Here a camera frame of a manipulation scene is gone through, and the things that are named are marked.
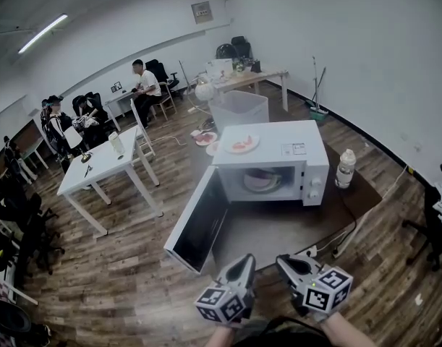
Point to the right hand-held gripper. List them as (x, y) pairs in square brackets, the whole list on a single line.
[(325, 291)]

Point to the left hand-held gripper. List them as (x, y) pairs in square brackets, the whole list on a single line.
[(224, 306)]

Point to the plain white plate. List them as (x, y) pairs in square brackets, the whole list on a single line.
[(251, 187)]

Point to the white microwave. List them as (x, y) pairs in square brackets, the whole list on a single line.
[(314, 139)]

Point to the person's right forearm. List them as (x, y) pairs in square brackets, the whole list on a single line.
[(347, 334)]

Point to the person's left forearm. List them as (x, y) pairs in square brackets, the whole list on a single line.
[(224, 338)]

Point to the white power strip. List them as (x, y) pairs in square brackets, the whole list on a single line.
[(311, 251)]

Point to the dark brown table white legs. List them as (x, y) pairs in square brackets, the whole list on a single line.
[(278, 230)]

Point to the person's dark clothing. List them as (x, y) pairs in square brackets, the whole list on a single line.
[(278, 333)]

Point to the clear plastic bottle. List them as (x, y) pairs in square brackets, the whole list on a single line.
[(345, 172)]

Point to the white paper scrap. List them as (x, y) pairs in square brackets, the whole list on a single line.
[(419, 299)]

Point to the large white plate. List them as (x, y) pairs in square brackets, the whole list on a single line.
[(238, 150)]

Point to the small white plate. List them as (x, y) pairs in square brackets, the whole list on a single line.
[(211, 148), (199, 141)]

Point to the pink shrimp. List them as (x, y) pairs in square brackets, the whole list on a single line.
[(239, 145), (249, 139)]

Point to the red strawberries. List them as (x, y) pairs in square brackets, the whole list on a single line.
[(208, 138)]

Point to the translucent plastic storage bin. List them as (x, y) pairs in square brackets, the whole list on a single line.
[(238, 114)]

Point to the green mop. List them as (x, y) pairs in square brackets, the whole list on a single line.
[(318, 113)]

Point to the white slatted chair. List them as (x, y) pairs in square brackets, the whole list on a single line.
[(141, 136)]

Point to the clear plastic cup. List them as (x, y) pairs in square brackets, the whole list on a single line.
[(116, 145)]

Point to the scissors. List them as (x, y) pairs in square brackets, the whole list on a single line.
[(88, 171)]

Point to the wooden chair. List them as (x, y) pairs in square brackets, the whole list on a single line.
[(166, 101)]

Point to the white globe floor lamp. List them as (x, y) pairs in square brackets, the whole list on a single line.
[(204, 90)]

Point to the light wooden table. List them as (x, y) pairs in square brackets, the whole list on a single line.
[(249, 80)]

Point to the white box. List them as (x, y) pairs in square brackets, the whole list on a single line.
[(218, 69)]

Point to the small potted plant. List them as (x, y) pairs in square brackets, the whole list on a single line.
[(242, 65)]

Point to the grey electrical panel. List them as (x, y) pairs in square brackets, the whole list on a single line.
[(200, 13)]

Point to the ceiling light strip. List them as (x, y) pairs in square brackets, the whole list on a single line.
[(43, 33)]

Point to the small picture frame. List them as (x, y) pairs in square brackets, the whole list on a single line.
[(116, 87)]

